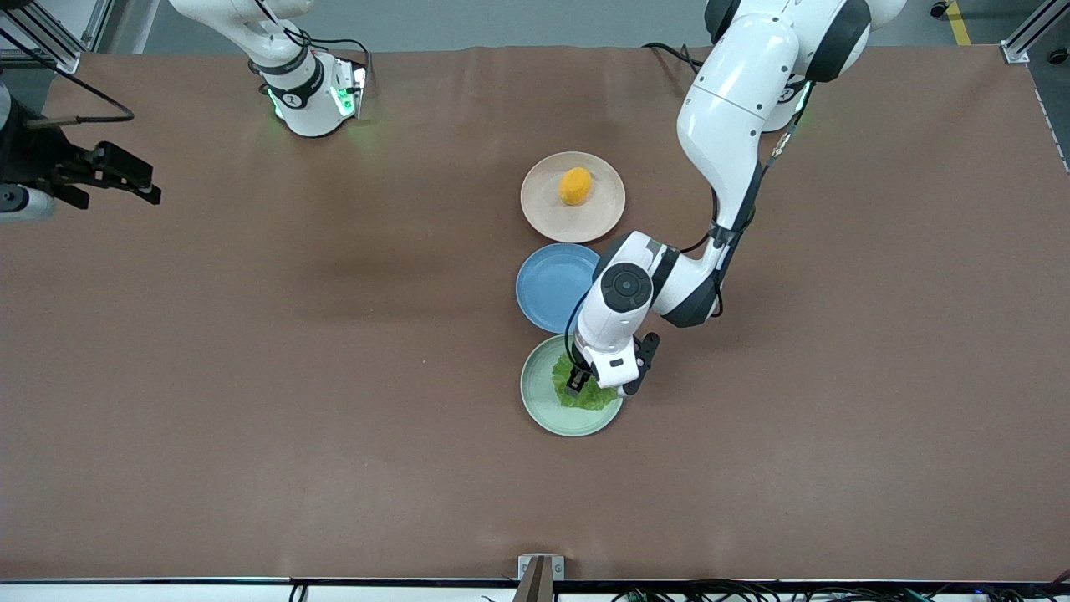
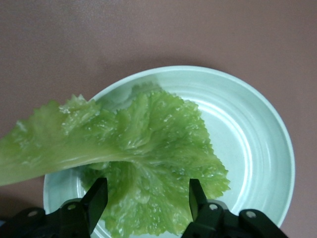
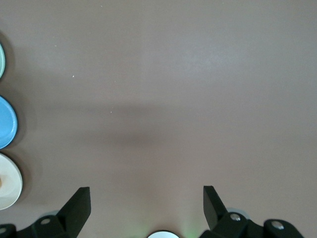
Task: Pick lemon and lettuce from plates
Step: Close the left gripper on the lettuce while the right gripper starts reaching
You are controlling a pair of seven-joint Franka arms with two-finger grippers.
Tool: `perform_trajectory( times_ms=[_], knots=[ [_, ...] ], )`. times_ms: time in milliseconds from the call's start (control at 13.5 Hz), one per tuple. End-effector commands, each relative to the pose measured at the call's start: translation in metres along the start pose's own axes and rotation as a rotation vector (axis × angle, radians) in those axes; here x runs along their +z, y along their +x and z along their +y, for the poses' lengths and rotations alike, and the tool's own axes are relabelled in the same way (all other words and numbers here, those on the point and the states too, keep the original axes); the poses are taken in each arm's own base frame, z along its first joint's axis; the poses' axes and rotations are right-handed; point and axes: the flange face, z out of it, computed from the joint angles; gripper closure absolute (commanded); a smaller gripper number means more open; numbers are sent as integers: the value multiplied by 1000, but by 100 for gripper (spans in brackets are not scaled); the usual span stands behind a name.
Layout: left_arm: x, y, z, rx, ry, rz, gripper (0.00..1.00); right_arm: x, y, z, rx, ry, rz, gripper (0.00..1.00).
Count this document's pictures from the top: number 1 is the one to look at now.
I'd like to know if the green lettuce leaf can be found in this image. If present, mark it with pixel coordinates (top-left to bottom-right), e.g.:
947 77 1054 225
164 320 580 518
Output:
552 353 624 412

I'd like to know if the yellow lemon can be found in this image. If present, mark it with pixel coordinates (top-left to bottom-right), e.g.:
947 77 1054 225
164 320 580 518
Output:
558 166 594 207

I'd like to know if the light green round plate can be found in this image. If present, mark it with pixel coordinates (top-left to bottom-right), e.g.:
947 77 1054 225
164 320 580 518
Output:
520 334 626 438

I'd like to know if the blue round plate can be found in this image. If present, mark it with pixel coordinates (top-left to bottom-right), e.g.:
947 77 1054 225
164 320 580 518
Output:
515 242 606 334

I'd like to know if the beige round plate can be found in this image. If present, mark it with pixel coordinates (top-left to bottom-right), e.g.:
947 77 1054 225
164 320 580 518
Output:
520 150 627 244

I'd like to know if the brown table mat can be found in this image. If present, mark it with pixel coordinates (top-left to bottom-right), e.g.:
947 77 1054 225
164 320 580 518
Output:
0 43 1070 583

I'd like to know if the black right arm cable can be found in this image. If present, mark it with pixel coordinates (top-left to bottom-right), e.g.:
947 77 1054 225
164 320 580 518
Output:
0 29 135 128

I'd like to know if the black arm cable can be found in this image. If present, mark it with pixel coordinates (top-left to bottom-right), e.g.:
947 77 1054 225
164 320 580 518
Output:
564 77 808 374
0 29 135 128

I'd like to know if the aluminium frame profile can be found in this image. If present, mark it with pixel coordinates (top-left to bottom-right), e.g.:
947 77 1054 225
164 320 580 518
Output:
1000 0 1070 64
0 0 115 73

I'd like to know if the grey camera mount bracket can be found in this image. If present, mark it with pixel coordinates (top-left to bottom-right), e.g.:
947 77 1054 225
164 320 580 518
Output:
512 554 566 602

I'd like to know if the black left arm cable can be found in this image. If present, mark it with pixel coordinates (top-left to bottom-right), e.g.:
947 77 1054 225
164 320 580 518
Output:
564 77 808 374

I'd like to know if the black right base cable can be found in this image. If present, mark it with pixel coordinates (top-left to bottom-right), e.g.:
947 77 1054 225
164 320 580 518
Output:
251 0 374 80

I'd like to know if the black base cable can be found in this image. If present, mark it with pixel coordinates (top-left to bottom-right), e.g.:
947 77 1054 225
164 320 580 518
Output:
642 42 711 78
251 0 374 80

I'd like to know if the black left base cable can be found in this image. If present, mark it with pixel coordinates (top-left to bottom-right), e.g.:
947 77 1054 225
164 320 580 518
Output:
642 42 711 78

